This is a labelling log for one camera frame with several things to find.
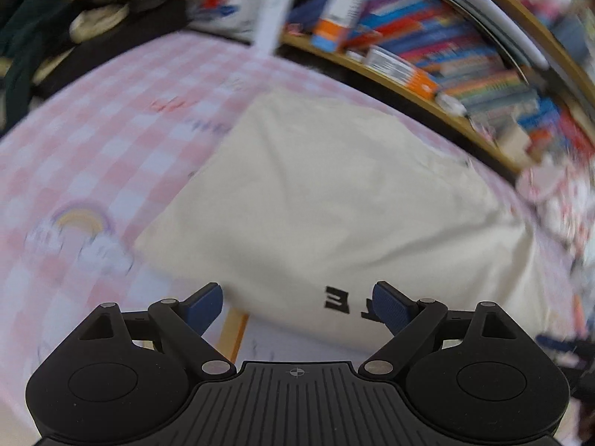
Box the white tablet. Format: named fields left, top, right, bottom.
left=409, top=0, right=551, bottom=70

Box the flat white orange box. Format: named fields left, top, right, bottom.
left=365, top=45, right=440, bottom=99

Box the row of colourful books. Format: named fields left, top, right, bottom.
left=288, top=0, right=595, bottom=149

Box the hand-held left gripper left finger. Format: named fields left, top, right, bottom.
left=77, top=282, right=238, bottom=378

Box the dark cloth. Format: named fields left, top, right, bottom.
left=0, top=0, right=187, bottom=117

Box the white tub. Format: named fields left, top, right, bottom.
left=190, top=0, right=261, bottom=33

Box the white pink plush rabbit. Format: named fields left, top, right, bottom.
left=516, top=158, right=595, bottom=261

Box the pink checked printed desk mat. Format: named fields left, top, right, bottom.
left=0, top=32, right=595, bottom=428

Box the cream pen holder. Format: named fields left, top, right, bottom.
left=499, top=125, right=533, bottom=161

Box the tall white orange box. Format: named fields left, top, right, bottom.
left=311, top=0, right=373, bottom=53

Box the cream wrist watch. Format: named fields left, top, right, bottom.
left=70, top=4, right=128, bottom=40

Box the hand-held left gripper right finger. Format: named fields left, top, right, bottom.
left=358, top=281, right=519, bottom=377

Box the wooden bookshelf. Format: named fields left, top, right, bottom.
left=253, top=0, right=595, bottom=182

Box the cream t-shirt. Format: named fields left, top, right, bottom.
left=135, top=88, right=547, bottom=358

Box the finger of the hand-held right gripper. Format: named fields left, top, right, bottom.
left=537, top=333, right=595, bottom=358

